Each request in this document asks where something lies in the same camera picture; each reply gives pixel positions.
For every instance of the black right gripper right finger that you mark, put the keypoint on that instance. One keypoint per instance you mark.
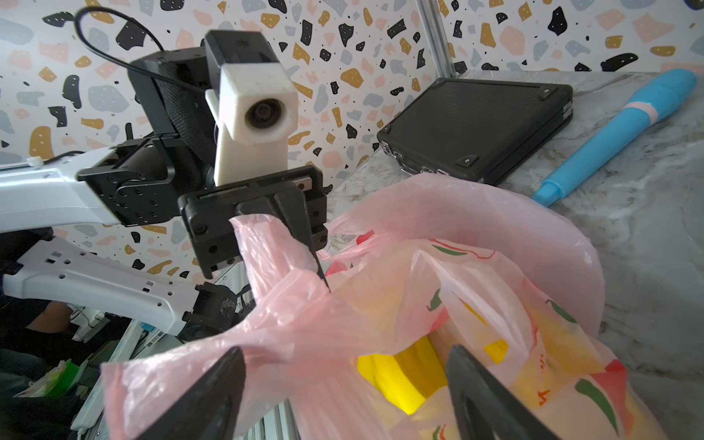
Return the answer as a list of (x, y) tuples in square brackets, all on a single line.
[(483, 407)]

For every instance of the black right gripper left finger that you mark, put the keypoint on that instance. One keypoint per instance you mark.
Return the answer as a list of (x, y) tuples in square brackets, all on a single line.
[(210, 408)]

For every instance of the pink plastic bag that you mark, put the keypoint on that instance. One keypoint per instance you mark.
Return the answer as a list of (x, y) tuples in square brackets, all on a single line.
[(521, 284)]

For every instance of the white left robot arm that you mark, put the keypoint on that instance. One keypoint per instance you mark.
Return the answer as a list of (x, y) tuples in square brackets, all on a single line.
[(139, 230)]

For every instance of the black ribbed carry case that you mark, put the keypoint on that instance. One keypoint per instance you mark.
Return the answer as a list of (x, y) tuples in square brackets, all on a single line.
[(476, 130)]

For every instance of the blue cylindrical tube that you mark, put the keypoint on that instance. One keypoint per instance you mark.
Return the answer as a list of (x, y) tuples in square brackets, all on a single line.
[(652, 103)]

